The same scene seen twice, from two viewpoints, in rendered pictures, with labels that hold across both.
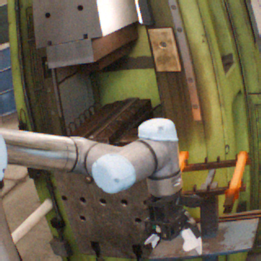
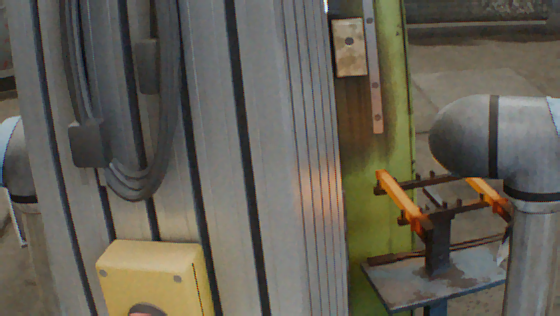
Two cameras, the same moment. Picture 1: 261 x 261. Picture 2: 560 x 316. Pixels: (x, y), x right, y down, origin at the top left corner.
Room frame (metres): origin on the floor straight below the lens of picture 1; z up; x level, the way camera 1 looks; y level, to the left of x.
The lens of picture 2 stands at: (0.26, 1.02, 1.74)
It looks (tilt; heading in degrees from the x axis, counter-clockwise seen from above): 21 degrees down; 332
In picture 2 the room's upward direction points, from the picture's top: 6 degrees counter-clockwise
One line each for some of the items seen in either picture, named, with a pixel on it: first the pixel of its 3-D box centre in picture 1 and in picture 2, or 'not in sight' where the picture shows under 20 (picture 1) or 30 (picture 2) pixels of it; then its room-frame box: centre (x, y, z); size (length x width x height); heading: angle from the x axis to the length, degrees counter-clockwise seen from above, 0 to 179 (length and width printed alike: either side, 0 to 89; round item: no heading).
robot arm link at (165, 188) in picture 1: (165, 182); not in sight; (1.15, -0.05, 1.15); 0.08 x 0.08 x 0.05
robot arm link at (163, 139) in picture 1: (159, 148); not in sight; (1.15, -0.05, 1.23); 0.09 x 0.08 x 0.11; 130
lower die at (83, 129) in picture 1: (108, 126); not in sight; (2.20, 0.08, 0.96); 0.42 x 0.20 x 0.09; 154
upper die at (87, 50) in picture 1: (93, 40); not in sight; (2.20, 0.08, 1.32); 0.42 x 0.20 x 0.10; 154
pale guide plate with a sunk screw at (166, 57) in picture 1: (165, 49); (349, 47); (2.00, -0.17, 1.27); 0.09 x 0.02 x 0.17; 64
